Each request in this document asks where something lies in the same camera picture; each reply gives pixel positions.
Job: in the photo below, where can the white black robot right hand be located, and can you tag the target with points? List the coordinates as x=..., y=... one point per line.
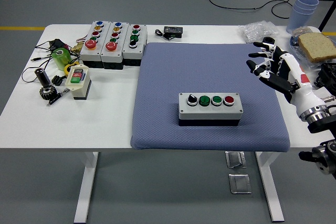
x=296, y=74

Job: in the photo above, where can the grey four-button box with selector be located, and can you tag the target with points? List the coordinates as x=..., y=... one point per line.
x=210, y=112

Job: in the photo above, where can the grey five-button control box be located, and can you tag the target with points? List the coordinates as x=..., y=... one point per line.
x=109, y=54
x=86, y=53

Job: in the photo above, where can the black mechanical part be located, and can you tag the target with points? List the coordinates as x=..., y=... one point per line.
x=328, y=74

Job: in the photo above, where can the bread slice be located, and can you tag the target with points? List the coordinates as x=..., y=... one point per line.
x=319, y=47

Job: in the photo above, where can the stack of pale blue cups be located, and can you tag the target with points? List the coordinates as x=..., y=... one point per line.
x=299, y=16

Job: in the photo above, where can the clear plastic bag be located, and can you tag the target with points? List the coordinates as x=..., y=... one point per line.
x=256, y=30

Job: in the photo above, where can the metal floor plate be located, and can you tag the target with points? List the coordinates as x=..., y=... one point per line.
x=235, y=159
x=239, y=184

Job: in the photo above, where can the white table leg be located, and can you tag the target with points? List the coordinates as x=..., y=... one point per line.
x=270, y=187
x=88, y=182

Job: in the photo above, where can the blue-grey padded mat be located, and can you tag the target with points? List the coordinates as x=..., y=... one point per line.
x=178, y=72

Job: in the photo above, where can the black digital meter module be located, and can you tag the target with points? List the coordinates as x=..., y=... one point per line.
x=173, y=32

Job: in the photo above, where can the brass fitting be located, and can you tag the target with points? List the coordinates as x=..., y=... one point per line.
x=77, y=47

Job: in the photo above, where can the yellow tape roll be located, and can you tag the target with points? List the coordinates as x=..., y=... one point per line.
x=67, y=69

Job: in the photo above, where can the green translucent tape roll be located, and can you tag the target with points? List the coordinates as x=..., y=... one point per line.
x=61, y=60

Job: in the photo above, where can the small black toothed part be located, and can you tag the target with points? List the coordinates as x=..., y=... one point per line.
x=57, y=80

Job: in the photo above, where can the black power adapter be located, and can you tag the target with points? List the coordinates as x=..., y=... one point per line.
x=58, y=44

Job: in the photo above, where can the black silver probe pen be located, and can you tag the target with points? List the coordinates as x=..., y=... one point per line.
x=56, y=98

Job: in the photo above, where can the black bevel gear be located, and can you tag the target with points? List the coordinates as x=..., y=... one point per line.
x=48, y=93

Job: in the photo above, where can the black metal cylinder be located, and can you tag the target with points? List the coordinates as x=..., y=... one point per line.
x=43, y=78

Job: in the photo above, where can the metal frame stand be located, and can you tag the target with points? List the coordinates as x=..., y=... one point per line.
x=326, y=11

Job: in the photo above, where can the cream switch box green red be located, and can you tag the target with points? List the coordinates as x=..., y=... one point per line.
x=78, y=90

